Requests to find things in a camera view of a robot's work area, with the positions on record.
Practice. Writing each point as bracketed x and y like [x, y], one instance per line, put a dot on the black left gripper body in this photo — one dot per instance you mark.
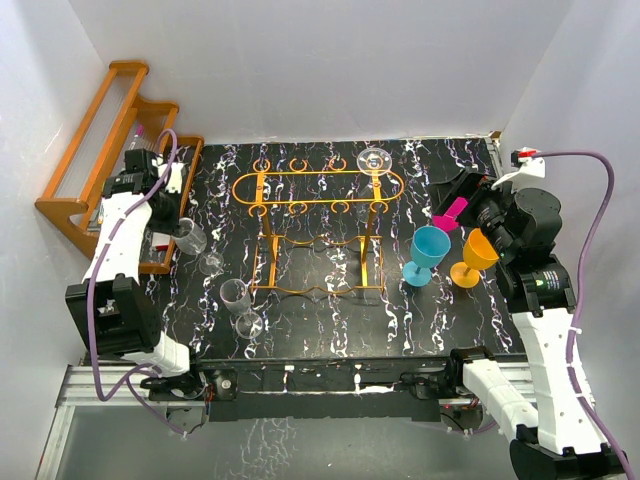
[167, 216]

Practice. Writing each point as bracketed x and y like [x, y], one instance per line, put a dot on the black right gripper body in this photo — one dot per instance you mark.
[492, 209]

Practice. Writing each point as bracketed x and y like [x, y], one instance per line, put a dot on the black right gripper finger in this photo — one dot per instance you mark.
[463, 185]
[467, 217]

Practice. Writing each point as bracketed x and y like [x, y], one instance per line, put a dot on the pink plastic wine glass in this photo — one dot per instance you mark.
[447, 222]

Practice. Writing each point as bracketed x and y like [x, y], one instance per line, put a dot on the short clear wine glass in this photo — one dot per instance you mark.
[190, 239]

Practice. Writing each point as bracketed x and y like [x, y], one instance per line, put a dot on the tall clear wine glass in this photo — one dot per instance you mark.
[374, 161]

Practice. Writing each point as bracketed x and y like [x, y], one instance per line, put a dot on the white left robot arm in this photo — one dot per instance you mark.
[110, 308]

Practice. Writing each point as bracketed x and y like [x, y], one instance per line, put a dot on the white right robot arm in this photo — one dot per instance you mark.
[553, 437]

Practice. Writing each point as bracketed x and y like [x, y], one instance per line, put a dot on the orange plastic wine glass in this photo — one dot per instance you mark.
[478, 256]

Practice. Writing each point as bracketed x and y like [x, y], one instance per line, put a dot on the blue plastic wine glass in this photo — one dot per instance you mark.
[429, 246]

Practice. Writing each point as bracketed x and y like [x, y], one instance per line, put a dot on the orange wooden shelf rack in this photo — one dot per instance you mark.
[71, 197]

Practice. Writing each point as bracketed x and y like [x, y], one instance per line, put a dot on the red white small box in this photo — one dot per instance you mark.
[160, 241]

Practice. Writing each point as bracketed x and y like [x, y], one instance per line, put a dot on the purple capped marker pen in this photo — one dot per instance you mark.
[138, 138]

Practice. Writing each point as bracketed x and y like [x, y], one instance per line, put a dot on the clear champagne flute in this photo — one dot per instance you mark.
[235, 295]

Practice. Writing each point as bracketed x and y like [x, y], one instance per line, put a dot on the black base bar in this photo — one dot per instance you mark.
[345, 388]

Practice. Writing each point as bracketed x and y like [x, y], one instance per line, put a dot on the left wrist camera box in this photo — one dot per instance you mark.
[144, 168]

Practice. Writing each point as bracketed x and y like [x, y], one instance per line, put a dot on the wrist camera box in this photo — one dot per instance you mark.
[529, 169]
[144, 168]

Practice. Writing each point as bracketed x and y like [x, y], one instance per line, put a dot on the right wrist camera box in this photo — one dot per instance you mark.
[529, 169]

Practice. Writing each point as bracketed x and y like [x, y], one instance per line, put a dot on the gold wire wine glass rack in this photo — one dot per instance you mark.
[319, 228]

